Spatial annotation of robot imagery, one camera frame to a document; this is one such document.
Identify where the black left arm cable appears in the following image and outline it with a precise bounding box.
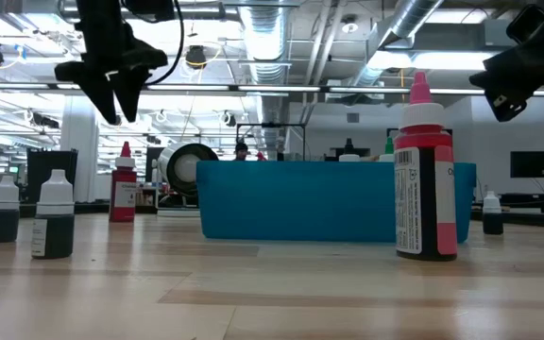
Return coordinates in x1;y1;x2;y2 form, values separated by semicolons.
144;0;185;87

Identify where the white cylindrical lamp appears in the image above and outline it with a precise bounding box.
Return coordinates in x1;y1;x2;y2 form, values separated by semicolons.
157;142;220;198

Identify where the green food coloring bottle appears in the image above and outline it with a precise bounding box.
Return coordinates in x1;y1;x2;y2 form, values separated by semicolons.
378;136;397;163

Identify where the red food coloring bottle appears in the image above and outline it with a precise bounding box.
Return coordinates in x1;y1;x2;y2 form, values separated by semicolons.
109;141;138;223

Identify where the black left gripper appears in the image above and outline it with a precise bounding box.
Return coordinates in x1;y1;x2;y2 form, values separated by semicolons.
54;0;169;127

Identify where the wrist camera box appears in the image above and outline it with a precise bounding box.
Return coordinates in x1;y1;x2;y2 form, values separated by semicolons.
121;0;178;24
506;3;544;44

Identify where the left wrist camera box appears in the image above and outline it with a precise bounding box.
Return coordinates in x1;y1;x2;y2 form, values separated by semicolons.
121;0;178;24

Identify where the silver spiral ventilation duct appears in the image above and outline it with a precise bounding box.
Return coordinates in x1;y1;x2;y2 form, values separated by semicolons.
347;0;446;89

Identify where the black monitor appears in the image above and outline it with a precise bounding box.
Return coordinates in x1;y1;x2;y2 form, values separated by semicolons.
510;150;544;179

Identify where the white pillar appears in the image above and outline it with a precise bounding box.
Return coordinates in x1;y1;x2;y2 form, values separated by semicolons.
59;96;99;204

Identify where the black aluminium table frame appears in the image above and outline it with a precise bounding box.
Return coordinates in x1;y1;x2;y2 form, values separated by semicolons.
0;201;544;231

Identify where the blue plastic bin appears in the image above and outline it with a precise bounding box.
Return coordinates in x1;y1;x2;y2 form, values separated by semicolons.
195;160;477;245

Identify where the black food coloring bottle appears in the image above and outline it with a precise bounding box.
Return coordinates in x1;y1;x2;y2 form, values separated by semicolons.
338;138;362;163

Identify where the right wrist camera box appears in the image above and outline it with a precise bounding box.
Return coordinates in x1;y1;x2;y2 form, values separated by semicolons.
506;3;544;44

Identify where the small dark bottle white cap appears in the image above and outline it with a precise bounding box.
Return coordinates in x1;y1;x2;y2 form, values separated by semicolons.
30;169;76;260
0;175;21;245
482;190;505;236

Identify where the black cabinet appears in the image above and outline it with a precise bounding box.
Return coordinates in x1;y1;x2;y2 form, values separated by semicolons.
25;148;79;204

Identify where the pink food coloring bottle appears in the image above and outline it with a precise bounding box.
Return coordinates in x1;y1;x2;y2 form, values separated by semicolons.
393;70;459;263

